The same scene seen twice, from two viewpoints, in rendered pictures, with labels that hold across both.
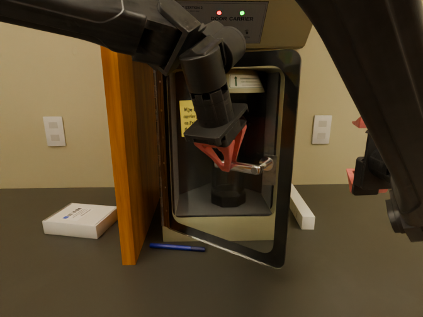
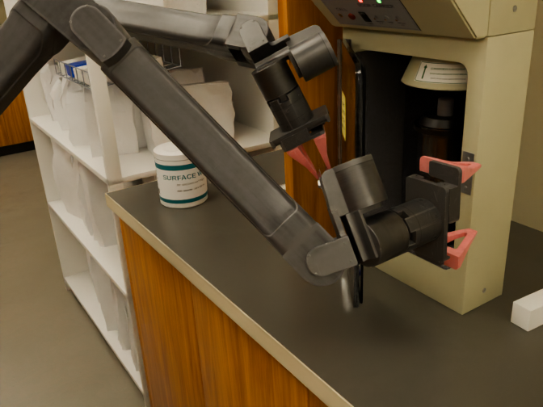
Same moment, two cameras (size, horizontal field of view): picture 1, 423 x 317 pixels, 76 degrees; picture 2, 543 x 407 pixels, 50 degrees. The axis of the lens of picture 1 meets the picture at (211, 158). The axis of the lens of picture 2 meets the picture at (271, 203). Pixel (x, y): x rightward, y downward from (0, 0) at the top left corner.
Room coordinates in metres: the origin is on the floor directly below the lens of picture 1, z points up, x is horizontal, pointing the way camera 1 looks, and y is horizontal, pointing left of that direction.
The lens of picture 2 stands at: (-0.07, -0.76, 1.53)
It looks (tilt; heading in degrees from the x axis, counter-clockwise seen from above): 23 degrees down; 60
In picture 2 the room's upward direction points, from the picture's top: 3 degrees counter-clockwise
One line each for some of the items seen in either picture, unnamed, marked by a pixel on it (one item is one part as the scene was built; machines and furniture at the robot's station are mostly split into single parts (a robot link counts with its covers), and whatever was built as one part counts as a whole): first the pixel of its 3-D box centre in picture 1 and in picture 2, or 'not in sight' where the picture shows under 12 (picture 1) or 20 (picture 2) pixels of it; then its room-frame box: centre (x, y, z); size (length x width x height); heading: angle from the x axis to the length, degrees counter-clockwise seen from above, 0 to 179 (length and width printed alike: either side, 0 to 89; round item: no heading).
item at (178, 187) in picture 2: not in sight; (181, 174); (0.46, 0.61, 1.02); 0.13 x 0.13 x 0.15
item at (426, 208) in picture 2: (393, 164); (414, 223); (0.41, -0.29, 1.21); 0.07 x 0.07 x 0.10; 3
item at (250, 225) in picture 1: (216, 159); (348, 165); (0.53, -0.01, 1.19); 0.30 x 0.01 x 0.40; 56
